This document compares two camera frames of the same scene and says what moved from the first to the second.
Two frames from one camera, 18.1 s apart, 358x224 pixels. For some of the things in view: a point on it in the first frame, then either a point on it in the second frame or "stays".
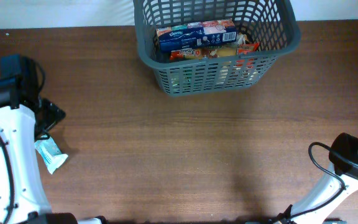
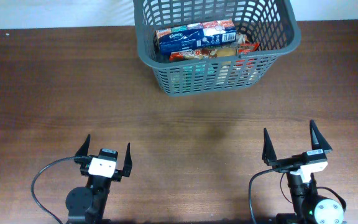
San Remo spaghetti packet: x=213 y=51 stays
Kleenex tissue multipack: x=201 y=33 stays
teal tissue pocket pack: x=50 y=154 to x=200 y=71
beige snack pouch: x=242 y=38 stays
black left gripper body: x=50 y=114 to x=117 y=175
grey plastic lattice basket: x=273 y=23 stays
